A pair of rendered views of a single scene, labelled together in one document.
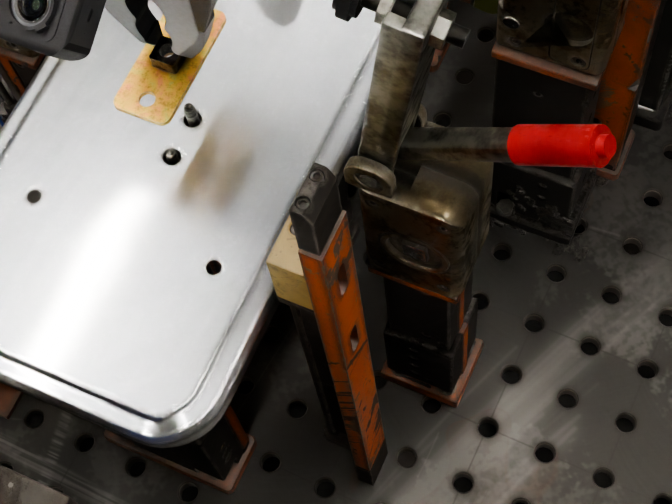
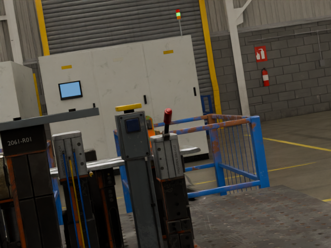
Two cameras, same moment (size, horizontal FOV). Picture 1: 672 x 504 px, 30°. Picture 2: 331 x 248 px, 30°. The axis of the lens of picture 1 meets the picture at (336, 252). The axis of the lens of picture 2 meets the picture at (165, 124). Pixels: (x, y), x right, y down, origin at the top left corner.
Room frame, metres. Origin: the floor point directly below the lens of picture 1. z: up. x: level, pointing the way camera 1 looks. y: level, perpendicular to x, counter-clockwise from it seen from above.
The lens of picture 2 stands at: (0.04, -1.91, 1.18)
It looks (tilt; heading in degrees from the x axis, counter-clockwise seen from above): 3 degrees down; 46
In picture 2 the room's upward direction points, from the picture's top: 9 degrees counter-clockwise
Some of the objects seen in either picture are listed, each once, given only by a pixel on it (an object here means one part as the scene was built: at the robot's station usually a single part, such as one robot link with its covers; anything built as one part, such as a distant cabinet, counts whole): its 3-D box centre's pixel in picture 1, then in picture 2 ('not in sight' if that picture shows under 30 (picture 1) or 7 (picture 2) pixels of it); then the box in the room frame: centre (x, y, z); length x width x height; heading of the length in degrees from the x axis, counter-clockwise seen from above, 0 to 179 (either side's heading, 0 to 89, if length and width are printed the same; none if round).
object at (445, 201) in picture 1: (429, 281); not in sight; (0.34, -0.06, 0.88); 0.07 x 0.06 x 0.35; 55
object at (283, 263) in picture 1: (332, 354); not in sight; (0.30, 0.02, 0.88); 0.04 x 0.04 x 0.36; 55
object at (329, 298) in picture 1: (351, 367); not in sight; (0.26, 0.00, 0.95); 0.03 x 0.01 x 0.50; 145
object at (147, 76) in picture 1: (169, 56); not in sight; (0.43, 0.07, 1.08); 0.08 x 0.04 x 0.01; 145
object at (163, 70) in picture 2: not in sight; (122, 95); (6.40, 5.67, 1.22); 2.40 x 0.54 x 2.45; 145
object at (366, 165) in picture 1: (369, 175); not in sight; (0.33, -0.03, 1.06); 0.03 x 0.01 x 0.03; 55
